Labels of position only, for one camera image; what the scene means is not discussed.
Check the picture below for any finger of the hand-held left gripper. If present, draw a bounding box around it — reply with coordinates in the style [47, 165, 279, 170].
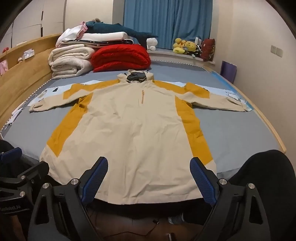
[0, 147, 23, 165]
[0, 161, 50, 186]

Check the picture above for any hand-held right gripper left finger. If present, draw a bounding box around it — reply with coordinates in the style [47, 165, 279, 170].
[28, 156, 109, 241]

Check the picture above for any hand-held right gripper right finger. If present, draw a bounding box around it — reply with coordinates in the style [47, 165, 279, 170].
[190, 157, 271, 241]

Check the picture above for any beige and yellow jacket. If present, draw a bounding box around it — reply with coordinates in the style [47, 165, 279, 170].
[29, 69, 251, 205]

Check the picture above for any white crumpled paper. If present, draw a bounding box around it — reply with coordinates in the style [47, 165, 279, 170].
[5, 102, 26, 127]

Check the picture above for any grey shoe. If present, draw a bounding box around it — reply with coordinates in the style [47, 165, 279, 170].
[168, 213, 185, 225]

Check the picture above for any grey bed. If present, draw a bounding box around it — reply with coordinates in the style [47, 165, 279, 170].
[0, 59, 287, 174]

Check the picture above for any person's black trouser leg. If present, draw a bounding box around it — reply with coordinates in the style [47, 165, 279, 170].
[183, 149, 296, 241]

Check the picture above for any light blue printed cloth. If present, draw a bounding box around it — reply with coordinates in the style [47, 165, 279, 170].
[28, 79, 255, 113]

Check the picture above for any wooden headboard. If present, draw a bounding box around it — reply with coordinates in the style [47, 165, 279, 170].
[0, 34, 63, 130]

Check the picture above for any cream folded blanket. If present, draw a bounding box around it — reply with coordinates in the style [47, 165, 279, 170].
[48, 44, 95, 65]
[51, 59, 93, 79]

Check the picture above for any purple bag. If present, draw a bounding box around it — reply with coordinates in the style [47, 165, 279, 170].
[220, 61, 237, 84]

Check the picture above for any red folded blanket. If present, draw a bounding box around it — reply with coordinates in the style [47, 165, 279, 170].
[91, 44, 151, 73]

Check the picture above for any grey window seat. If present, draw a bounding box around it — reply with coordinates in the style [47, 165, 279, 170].
[148, 47, 215, 67]

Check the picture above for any dark red bag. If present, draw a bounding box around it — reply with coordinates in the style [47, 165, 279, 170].
[200, 38, 216, 62]

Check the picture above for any white cloth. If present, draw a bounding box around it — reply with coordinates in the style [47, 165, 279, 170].
[56, 28, 85, 45]

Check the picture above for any yellow plush toy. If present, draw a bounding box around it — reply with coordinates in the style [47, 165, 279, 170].
[184, 41, 197, 55]

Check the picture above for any yellow plush duck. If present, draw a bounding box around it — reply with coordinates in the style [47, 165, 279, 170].
[173, 37, 186, 54]

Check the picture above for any white wardrobe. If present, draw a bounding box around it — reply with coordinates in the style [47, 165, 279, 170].
[0, 0, 66, 50]

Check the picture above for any white plush toy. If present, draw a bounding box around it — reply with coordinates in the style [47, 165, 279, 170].
[146, 37, 158, 51]

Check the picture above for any pink cloth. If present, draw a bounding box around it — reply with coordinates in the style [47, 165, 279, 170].
[77, 21, 89, 39]

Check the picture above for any blue shark plush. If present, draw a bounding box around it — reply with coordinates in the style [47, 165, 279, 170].
[85, 20, 159, 43]

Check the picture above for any blue curtain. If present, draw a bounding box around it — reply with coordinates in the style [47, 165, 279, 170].
[123, 0, 213, 49]

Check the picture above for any thin cable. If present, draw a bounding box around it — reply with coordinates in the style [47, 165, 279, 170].
[91, 207, 176, 241]

